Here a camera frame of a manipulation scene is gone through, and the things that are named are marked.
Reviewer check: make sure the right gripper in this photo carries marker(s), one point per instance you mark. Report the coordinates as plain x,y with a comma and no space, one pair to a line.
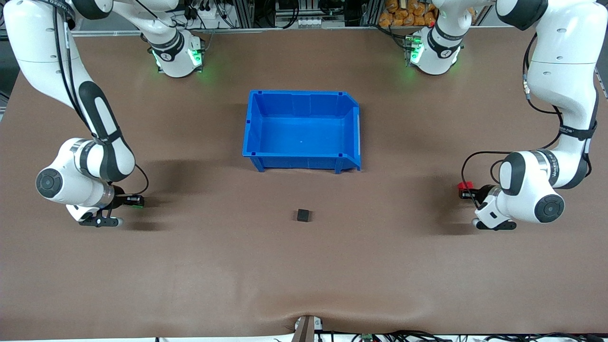
120,199

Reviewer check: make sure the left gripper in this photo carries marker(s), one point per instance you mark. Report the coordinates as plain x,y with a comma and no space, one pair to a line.
484,193

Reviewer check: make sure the small green cube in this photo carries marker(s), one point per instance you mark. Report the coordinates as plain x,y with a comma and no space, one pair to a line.
137,198

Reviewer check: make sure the small red cube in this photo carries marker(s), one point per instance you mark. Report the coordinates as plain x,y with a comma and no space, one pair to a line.
465,185

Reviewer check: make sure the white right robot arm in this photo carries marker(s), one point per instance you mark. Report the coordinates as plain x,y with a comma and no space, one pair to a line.
28,38

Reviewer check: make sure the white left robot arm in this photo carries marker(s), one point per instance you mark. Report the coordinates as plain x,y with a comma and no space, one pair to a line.
565,57

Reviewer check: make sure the small black cube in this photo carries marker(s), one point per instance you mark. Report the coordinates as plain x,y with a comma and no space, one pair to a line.
303,215

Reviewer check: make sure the brown table mat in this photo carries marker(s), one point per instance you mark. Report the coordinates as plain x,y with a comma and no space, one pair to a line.
190,266

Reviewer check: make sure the blue plastic storage bin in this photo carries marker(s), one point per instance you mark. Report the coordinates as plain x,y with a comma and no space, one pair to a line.
304,135

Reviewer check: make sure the small green connector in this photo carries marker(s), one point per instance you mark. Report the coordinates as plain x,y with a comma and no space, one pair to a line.
366,337

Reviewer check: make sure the orange snack packs pile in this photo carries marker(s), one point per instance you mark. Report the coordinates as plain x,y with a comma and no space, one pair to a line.
403,14

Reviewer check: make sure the white terminal block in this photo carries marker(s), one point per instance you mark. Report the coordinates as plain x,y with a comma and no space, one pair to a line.
308,22

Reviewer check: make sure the brown metal bracket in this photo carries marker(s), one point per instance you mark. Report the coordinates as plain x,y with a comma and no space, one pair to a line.
306,328

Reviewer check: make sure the silver aluminium profile frame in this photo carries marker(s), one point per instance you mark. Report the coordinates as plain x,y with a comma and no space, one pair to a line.
242,14

